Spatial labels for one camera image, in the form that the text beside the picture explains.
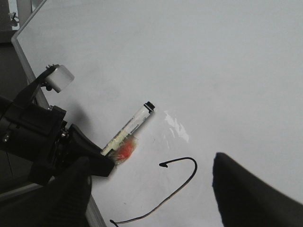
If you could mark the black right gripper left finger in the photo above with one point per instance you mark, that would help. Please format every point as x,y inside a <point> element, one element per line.
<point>62,203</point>

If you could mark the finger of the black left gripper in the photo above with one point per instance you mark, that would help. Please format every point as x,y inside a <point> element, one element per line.
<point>78,145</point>

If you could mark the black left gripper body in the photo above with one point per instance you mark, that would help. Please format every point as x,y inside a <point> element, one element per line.
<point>31,132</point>

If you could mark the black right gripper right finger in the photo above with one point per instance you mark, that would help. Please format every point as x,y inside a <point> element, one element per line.
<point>246,201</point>

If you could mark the white black whiteboard marker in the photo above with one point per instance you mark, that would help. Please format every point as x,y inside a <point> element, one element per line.
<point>121,146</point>

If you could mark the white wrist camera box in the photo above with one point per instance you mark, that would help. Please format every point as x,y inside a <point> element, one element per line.
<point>59,78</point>

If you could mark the white whiteboard with metal frame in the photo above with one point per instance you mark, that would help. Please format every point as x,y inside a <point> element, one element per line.
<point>224,76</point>

